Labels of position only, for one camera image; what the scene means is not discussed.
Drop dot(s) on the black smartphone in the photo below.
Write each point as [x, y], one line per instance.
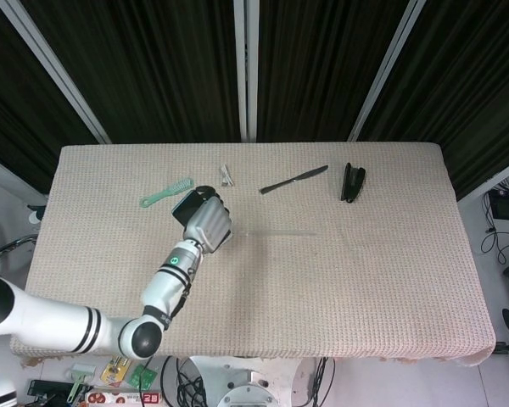
[186, 208]

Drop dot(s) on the white phone stand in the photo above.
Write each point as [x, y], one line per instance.
[230, 235]

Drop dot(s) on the black flat device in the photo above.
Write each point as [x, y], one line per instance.
[44, 386]

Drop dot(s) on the yellow blister package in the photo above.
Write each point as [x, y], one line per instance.
[114, 372]

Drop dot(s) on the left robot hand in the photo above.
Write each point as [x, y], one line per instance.
[210, 222]

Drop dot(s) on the chrome chair tube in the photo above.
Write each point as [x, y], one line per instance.
[12, 244]

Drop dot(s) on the silver hair clip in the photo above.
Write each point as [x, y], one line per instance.
[226, 177]

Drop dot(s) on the white frame post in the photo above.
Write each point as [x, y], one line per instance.
[245, 68]
[386, 68]
[53, 68]

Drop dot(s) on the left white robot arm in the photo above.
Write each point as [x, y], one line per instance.
[68, 326]

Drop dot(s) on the black stapler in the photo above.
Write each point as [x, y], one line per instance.
[351, 182]

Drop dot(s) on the beige waffle tablecloth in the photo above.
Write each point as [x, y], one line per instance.
[322, 288]

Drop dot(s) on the green plastic brush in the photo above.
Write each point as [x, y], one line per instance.
[169, 192]

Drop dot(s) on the black box device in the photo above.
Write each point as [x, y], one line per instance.
[507, 205]

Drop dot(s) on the green circuit board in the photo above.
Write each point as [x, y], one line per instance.
[143, 377]

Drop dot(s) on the metal table knife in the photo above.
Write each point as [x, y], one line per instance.
[294, 180]

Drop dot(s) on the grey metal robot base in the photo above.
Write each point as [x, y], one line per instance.
[248, 388]

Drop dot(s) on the clear glass rod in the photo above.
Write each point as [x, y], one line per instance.
[280, 232]

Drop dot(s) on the red and white box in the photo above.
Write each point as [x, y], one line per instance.
[123, 398]

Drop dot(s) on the black pleated curtain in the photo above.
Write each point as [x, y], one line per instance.
[152, 68]
[471, 85]
[322, 63]
[12, 106]

